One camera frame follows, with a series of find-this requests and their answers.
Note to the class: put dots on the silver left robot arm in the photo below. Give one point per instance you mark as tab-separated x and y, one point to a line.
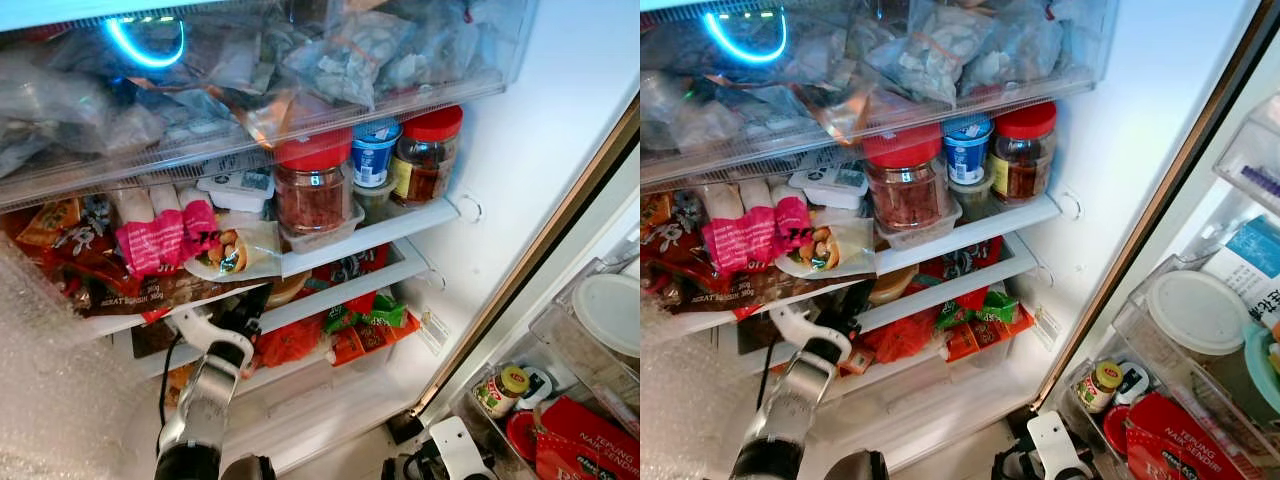
205	400
790	400

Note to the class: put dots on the long white fridge shelf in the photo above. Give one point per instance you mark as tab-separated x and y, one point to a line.
340	290
940	292

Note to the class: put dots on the short white fridge shelf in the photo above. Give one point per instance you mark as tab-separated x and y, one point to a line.
400	225
1000	222

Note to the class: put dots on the white fridge cabinet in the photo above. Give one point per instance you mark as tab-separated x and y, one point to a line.
1130	120
530	120

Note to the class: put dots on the red plastic bag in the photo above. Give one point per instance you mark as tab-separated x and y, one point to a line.
290	342
900	338

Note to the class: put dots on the white wrapped sandwich pack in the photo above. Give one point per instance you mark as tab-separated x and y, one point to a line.
245	250
840	248

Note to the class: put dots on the brown flat food package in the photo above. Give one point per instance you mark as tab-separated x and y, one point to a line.
770	290
170	292

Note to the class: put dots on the white crisper drawer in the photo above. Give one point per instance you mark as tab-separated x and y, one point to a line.
950	400
340	400

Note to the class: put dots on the red bowl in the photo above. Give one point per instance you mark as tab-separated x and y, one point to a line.
1117	430
520	435

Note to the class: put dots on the clear plastic food container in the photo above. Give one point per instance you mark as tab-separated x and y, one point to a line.
335	238
930	236

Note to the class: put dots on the small jar with yellow lid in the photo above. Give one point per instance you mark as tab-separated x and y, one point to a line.
500	392
1098	388

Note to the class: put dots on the dark red printed package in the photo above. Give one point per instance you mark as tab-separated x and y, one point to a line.
350	268
950	263

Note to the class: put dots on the pink food package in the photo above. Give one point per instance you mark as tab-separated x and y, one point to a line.
750	238
160	240

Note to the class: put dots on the white labelled plastic box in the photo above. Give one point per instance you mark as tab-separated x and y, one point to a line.
235	188
828	185

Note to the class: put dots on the orange green food packs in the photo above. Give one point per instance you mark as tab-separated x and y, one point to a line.
375	330
985	325

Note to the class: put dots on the large red lid chili jar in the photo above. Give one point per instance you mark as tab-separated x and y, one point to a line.
312	190
903	185

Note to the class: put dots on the black white small jar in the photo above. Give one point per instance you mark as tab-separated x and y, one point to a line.
538	385
1133	382

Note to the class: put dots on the dark robot leg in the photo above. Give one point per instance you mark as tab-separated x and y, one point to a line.
858	467
248	470

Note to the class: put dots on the red flour package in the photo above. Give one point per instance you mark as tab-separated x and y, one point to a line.
1180	440
590	440

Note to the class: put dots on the large clear door bin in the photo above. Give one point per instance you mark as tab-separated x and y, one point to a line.
555	335
1130	335

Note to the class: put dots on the clear bubble wrap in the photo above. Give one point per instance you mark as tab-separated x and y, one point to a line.
60	380
690	400

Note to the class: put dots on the red orange snack pack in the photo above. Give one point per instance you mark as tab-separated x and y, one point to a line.
670	240
60	240

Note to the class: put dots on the blue white yogurt cup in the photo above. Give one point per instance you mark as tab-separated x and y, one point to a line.
375	155
967	150

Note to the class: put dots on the dark jar with red lid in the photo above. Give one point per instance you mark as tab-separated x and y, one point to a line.
1022	155
428	160

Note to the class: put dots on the tub with white lid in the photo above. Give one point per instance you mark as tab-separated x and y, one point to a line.
610	315
1195	312

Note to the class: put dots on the grey frozen food bag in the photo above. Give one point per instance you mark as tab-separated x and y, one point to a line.
60	115
690	115

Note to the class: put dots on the teal bowl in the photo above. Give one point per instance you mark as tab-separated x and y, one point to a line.
1263	355

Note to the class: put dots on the clear frozen food bag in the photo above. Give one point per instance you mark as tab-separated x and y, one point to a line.
350	55
450	45
1020	45
935	50

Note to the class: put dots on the blue white milk carton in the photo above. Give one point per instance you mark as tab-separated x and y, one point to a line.
1250	265

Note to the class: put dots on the clear freezer drawer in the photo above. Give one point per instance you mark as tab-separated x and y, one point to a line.
1085	55
450	80

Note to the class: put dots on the small clear door bin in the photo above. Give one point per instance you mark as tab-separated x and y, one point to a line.
1245	140

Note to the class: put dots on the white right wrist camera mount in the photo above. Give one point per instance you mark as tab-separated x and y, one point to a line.
460	450
1058	445

